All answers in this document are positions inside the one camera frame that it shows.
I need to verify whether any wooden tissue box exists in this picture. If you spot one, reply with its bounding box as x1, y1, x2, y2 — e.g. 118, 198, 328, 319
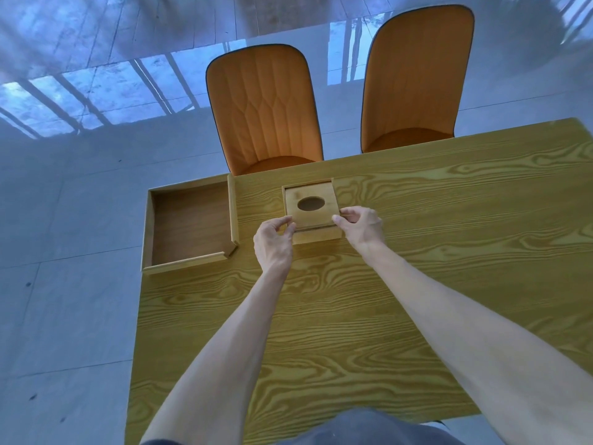
282, 178, 345, 246

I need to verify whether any person's left hand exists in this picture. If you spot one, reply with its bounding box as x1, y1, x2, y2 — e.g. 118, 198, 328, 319
253, 215, 297, 275

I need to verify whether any shallow wooden tray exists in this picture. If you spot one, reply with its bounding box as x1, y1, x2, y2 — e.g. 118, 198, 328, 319
141, 174, 240, 275

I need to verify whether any person's left forearm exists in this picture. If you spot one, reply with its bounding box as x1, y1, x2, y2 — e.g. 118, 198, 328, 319
139, 268, 291, 445

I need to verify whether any person's right forearm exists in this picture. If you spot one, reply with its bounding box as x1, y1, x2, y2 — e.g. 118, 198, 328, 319
360, 245, 593, 445

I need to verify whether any orange plain chair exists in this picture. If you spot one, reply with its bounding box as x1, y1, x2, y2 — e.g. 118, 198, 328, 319
360, 4, 475, 154

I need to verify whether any person's right hand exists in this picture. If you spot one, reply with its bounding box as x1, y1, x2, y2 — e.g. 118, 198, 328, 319
332, 206, 385, 256

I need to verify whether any wooden lid with oval hole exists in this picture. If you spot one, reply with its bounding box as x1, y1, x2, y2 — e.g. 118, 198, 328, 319
284, 182, 342, 230

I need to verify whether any orange quilted chair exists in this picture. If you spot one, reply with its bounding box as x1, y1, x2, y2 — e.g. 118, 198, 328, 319
206, 44, 324, 176

